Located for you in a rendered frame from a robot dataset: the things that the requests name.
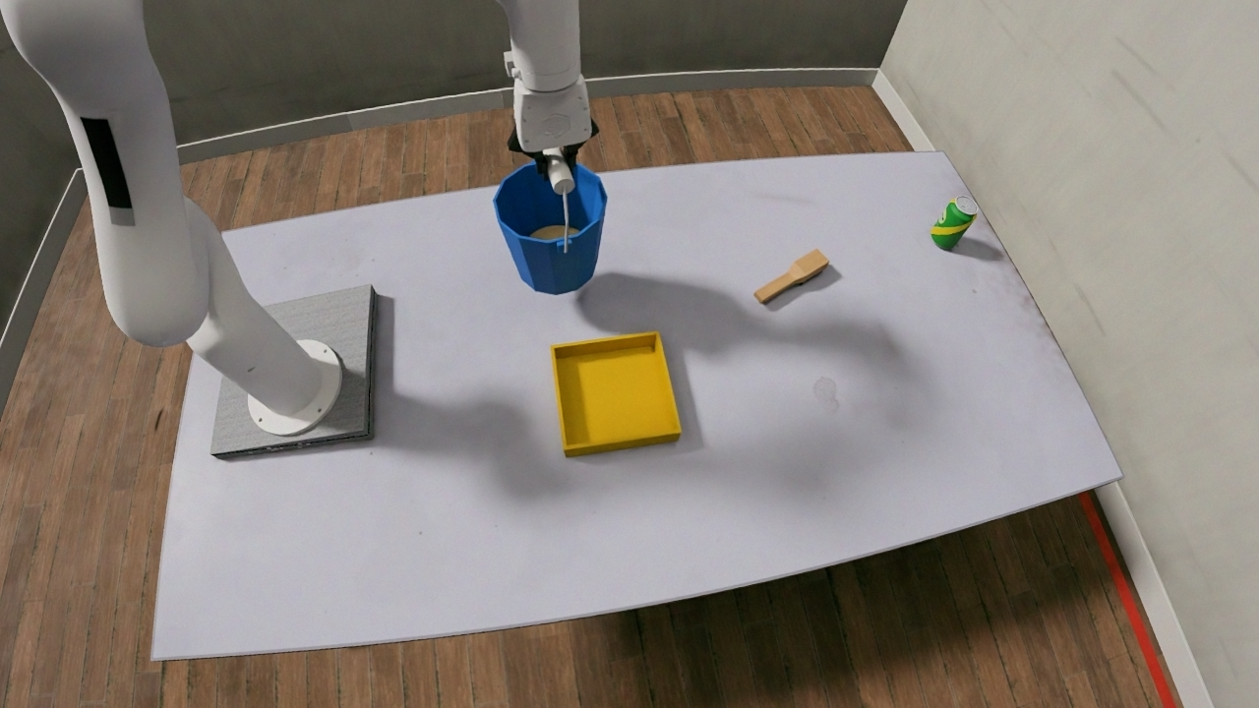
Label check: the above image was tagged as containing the wooden wire brush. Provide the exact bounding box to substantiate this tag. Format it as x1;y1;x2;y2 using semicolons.
753;249;828;304

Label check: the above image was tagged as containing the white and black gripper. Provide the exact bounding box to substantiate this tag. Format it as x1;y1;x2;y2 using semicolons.
507;76;599;181

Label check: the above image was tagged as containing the yellow square tray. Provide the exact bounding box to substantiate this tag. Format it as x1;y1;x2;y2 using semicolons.
550;331;682;457

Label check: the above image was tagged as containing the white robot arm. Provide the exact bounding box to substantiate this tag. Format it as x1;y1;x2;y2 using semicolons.
0;0;580;436

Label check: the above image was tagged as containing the green and yellow drink can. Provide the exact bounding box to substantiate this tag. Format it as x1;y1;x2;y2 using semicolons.
930;197;978;249

